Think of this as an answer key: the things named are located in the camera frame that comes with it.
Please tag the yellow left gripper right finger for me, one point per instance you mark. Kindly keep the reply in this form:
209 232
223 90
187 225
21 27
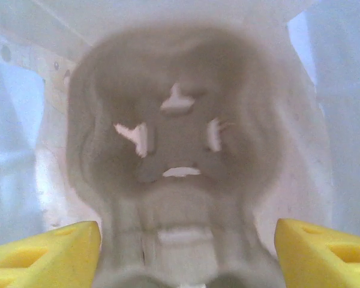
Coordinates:
324 258

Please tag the pulp cardboard cup carrier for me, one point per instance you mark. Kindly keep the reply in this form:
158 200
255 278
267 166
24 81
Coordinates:
180 75

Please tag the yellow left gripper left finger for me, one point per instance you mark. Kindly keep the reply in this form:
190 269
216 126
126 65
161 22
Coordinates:
48 258

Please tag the white printed paper bag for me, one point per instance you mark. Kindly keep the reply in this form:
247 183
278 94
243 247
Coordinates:
333 90

